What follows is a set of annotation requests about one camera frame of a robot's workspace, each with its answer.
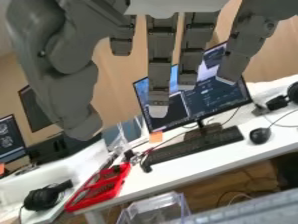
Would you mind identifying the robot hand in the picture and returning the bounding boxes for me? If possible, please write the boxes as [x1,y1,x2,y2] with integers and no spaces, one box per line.
[4,0,298,141]

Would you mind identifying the dark computer screen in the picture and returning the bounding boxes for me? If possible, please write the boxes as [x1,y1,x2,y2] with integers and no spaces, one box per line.
[16,84,60,133]

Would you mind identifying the orange sticky note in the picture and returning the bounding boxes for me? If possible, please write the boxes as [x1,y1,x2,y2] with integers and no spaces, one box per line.
[148,130,165,144]

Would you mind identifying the small black device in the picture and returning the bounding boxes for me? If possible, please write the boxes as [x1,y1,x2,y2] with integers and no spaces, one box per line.
[140,155,155,174]

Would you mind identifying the red tray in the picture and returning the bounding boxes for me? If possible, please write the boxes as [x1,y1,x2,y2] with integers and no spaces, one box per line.
[88,161,133,202]
[63,186,104,213]

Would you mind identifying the black keyboard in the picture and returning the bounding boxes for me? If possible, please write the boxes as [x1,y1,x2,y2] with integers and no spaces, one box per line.
[141,124,246,168]

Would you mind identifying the black headphones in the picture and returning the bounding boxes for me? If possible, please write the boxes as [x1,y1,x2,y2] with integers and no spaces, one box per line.
[265,81,298,112]
[22,179,75,212]

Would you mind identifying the white desk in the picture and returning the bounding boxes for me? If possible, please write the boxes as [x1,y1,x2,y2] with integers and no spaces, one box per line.
[71,73,298,224]

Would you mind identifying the clear box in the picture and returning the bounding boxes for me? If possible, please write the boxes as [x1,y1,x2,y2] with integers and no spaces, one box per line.
[115,191,193,224]

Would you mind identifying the black mouse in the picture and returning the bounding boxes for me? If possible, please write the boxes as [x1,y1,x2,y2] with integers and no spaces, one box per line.
[248,126,273,145]

